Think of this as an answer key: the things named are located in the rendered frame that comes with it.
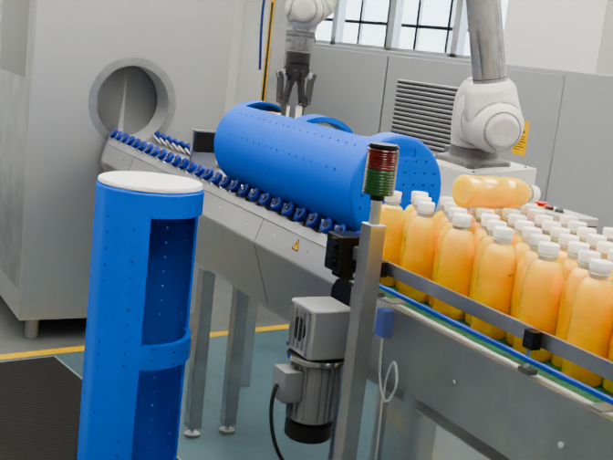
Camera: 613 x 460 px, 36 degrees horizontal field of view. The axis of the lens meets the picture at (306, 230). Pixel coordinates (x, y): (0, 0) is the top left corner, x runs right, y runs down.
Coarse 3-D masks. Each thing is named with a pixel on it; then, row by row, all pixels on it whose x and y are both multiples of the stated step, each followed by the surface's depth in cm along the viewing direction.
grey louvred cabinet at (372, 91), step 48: (288, 48) 537; (336, 48) 506; (336, 96) 505; (384, 96) 474; (432, 96) 447; (528, 96) 402; (576, 96) 395; (432, 144) 448; (528, 144) 403; (576, 144) 402; (576, 192) 409
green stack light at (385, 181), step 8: (368, 168) 188; (368, 176) 187; (376, 176) 186; (384, 176) 186; (392, 176) 187; (368, 184) 187; (376, 184) 186; (384, 184) 186; (392, 184) 187; (368, 192) 187; (376, 192) 187; (384, 192) 186; (392, 192) 188
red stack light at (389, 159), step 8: (368, 152) 187; (376, 152) 185; (384, 152) 185; (392, 152) 185; (368, 160) 187; (376, 160) 186; (384, 160) 185; (392, 160) 186; (376, 168) 186; (384, 168) 186; (392, 168) 186
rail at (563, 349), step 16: (352, 256) 226; (400, 272) 209; (416, 288) 204; (432, 288) 199; (448, 288) 195; (464, 304) 190; (480, 304) 186; (496, 320) 181; (512, 320) 178; (544, 336) 170; (560, 352) 167; (576, 352) 164; (592, 368) 160; (608, 368) 157
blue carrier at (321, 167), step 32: (224, 128) 308; (256, 128) 291; (288, 128) 277; (320, 128) 266; (224, 160) 308; (256, 160) 286; (288, 160) 268; (320, 160) 254; (352, 160) 242; (416, 160) 247; (288, 192) 273; (320, 192) 254; (352, 192) 240; (352, 224) 246
